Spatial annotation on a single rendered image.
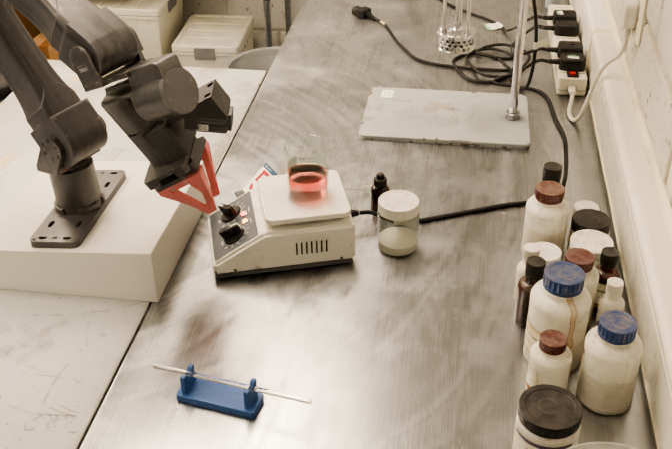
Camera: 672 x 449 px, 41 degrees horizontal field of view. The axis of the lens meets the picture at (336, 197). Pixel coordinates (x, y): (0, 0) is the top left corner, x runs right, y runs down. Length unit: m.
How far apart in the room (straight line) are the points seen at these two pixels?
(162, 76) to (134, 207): 0.29
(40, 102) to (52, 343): 0.31
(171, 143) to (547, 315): 0.50
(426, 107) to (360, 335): 0.64
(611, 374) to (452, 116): 0.74
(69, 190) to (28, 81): 0.16
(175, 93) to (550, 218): 0.54
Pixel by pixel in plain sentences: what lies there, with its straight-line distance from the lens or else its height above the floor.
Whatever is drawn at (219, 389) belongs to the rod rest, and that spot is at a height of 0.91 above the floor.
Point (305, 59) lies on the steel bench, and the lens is 1.93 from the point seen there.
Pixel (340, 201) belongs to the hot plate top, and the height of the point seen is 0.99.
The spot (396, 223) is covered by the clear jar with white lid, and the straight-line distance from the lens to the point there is 1.28.
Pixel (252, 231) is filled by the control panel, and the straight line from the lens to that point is 1.27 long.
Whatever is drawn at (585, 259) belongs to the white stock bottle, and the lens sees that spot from 1.18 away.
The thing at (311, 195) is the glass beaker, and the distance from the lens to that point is 1.26.
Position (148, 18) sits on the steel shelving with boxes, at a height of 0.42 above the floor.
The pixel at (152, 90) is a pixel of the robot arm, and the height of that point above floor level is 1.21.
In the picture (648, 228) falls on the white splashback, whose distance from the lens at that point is 1.25.
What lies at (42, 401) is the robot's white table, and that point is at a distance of 1.16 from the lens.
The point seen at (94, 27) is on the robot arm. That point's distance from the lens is 1.15.
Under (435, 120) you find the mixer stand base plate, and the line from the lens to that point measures 1.66.
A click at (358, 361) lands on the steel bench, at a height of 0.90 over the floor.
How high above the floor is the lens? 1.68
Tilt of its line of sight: 32 degrees down
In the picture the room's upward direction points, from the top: 1 degrees counter-clockwise
